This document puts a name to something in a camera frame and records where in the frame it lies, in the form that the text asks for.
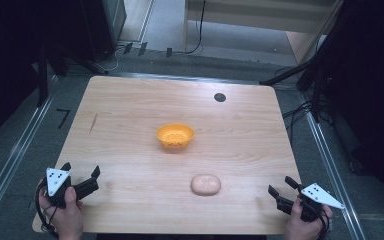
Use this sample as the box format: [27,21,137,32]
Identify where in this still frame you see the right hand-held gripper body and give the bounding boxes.
[293,182,345,223]

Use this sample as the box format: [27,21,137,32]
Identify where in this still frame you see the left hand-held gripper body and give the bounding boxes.
[44,167,100,208]

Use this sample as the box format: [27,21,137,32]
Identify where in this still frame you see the pale round bread bun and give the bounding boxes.
[190,173,222,197]

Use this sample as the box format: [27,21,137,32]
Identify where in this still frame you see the orange plastic bowl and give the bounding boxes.
[155,123,196,150]

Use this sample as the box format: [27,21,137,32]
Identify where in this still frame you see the person's right hand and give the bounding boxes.
[283,197,334,240]

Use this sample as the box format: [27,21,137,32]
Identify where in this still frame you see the person's left hand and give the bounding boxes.
[38,179,85,240]

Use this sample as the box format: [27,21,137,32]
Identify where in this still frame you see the black metal stand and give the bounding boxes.
[34,36,110,108]
[259,56,334,124]

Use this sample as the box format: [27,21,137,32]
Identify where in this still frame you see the dark cabinet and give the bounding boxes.
[79,0,128,63]

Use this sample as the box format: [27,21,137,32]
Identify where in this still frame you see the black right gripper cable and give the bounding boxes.
[316,206,334,240]

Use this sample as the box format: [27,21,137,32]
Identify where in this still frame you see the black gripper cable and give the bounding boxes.
[316,206,334,240]
[34,179,60,240]

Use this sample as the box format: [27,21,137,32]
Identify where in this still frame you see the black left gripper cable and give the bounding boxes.
[34,179,60,240]

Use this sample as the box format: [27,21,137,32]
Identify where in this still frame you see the silver floor rail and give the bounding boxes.
[0,74,61,228]
[299,93,368,240]

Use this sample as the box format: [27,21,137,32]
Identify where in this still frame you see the black floor cables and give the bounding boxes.
[281,99,314,141]

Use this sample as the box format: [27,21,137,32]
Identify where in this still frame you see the white floor cable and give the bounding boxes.
[103,46,128,72]

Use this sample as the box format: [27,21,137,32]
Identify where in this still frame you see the black hanging cable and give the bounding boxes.
[183,0,208,55]

